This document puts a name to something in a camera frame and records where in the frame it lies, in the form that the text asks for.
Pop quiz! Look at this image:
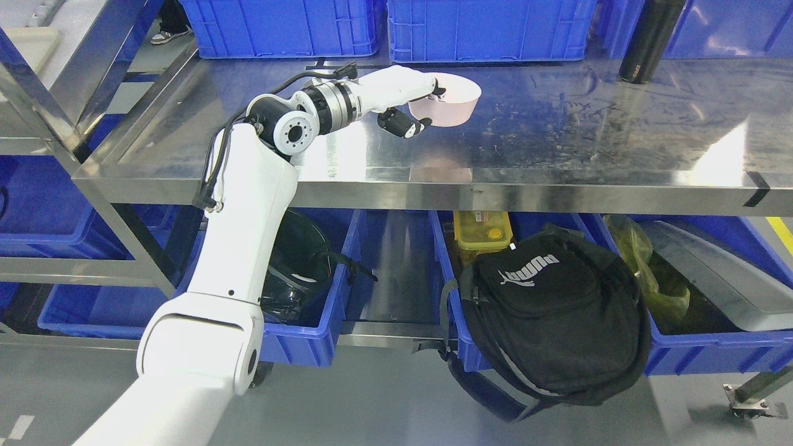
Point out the blue bin lower left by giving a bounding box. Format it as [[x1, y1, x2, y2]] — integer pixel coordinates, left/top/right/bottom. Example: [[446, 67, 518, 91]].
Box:
[[37, 284, 169, 341]]

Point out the black white sneaker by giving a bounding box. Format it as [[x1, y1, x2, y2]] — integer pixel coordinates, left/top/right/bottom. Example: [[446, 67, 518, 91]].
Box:
[[149, 28, 192, 46]]

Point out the blue crate top middle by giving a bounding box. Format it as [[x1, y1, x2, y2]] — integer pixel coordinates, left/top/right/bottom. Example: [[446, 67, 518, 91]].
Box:
[[386, 1, 597, 63]]

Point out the grey flat panel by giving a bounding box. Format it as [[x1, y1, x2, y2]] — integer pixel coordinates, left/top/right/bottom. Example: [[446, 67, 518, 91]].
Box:
[[639, 220, 792, 332]]

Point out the stainless steel work table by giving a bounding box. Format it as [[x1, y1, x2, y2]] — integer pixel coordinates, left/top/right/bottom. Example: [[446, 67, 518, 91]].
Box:
[[72, 49, 791, 217]]

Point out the yellow-green plastic bag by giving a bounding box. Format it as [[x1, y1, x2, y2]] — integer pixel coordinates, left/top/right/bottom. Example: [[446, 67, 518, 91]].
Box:
[[603, 214, 691, 332]]

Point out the blue crate top right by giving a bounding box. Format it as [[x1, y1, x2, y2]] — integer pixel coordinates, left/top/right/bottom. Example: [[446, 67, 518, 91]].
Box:
[[597, 1, 792, 59]]

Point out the yellow lidded food container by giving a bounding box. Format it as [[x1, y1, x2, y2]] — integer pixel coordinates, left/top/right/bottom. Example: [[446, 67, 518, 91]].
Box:
[[453, 211, 514, 265]]

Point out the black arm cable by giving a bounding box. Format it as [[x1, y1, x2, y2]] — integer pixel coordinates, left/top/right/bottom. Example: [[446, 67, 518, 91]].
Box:
[[192, 62, 359, 214]]

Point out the pink ikea bowl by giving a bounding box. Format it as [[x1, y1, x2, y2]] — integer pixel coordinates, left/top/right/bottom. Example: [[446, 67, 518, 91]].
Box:
[[408, 72, 482, 128]]

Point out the cream bear serving tray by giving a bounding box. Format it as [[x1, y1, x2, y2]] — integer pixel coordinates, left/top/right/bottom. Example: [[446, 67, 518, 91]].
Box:
[[4, 27, 60, 90]]

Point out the black helmet with visor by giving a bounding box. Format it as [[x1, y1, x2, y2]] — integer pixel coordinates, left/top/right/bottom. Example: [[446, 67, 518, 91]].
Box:
[[260, 209, 379, 325]]

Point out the black puma backpack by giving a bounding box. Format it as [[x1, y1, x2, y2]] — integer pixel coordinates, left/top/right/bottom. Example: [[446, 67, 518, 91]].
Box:
[[434, 225, 651, 422]]

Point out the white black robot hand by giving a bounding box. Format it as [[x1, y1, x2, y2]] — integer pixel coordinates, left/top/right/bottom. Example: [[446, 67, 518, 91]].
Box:
[[351, 65, 447, 139]]

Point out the blue bin far left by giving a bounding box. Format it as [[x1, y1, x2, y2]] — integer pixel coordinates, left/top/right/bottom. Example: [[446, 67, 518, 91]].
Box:
[[0, 111, 180, 260]]

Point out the blue bin holding helmet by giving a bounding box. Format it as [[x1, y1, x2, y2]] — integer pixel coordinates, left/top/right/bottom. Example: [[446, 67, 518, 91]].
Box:
[[260, 208, 374, 367]]

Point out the blue crate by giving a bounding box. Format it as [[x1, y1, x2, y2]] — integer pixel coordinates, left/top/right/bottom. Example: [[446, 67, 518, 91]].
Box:
[[386, 1, 597, 63], [181, 1, 379, 59], [597, 1, 792, 59]]

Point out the stainless steel shelf rack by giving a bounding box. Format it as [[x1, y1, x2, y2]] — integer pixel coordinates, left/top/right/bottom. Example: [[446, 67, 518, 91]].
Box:
[[2, 1, 200, 343]]

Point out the blue bin lower right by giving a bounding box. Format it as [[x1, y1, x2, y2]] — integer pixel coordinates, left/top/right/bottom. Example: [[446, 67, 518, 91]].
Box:
[[595, 214, 791, 375]]

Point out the black thermos bottle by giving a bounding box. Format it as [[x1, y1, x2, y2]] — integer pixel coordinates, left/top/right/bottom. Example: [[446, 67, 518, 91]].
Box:
[[618, 1, 686, 84]]

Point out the blue crate top left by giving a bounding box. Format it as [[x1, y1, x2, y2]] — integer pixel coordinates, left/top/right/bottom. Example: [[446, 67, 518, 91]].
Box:
[[181, 1, 379, 59]]

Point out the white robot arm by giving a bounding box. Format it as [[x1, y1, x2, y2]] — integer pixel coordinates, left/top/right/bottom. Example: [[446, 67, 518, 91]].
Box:
[[76, 84, 333, 445]]

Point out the blue bin holding backpack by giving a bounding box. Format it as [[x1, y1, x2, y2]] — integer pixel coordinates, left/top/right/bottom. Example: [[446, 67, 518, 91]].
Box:
[[429, 211, 602, 372]]

